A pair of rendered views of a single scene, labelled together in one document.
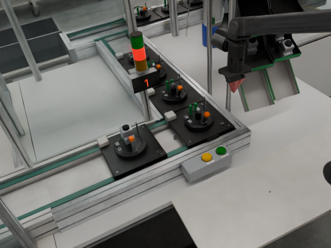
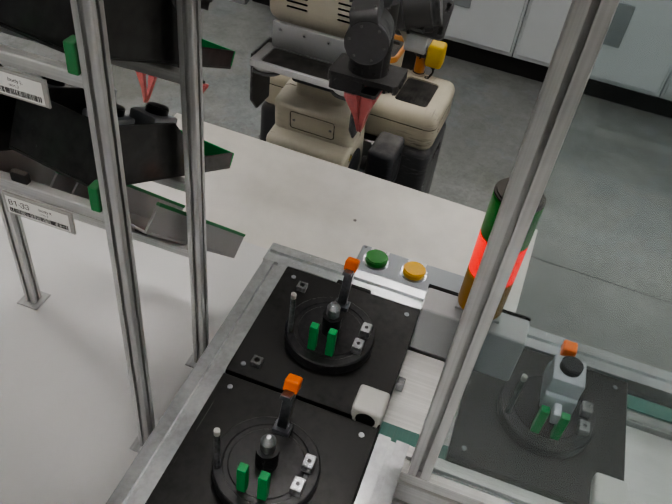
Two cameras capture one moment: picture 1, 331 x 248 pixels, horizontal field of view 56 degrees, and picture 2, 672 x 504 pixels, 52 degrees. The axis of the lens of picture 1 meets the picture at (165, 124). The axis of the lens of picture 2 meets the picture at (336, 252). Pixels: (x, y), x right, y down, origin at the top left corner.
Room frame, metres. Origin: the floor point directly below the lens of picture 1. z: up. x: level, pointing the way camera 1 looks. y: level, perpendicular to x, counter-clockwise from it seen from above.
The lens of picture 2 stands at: (1.68, 0.24, 1.80)
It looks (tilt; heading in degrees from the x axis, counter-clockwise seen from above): 43 degrees down; 215
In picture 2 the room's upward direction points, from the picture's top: 9 degrees clockwise
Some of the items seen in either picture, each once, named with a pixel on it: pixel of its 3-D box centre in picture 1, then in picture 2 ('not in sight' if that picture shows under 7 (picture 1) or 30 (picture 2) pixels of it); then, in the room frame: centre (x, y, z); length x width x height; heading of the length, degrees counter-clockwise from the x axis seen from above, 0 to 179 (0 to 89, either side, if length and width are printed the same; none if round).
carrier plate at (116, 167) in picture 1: (131, 149); not in sight; (0.98, 0.16, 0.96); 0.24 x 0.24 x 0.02; 21
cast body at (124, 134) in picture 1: (126, 131); not in sight; (0.99, 0.17, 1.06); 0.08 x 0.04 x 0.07; 22
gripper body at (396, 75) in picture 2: (235, 64); (370, 57); (0.94, -0.27, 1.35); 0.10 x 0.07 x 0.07; 111
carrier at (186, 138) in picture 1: (197, 113); (331, 320); (1.10, -0.15, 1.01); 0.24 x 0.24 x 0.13; 21
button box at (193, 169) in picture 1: (207, 162); (410, 284); (0.87, -0.15, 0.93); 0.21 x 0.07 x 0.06; 111
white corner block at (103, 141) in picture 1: (103, 142); not in sight; (1.04, 0.29, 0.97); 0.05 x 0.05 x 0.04; 21
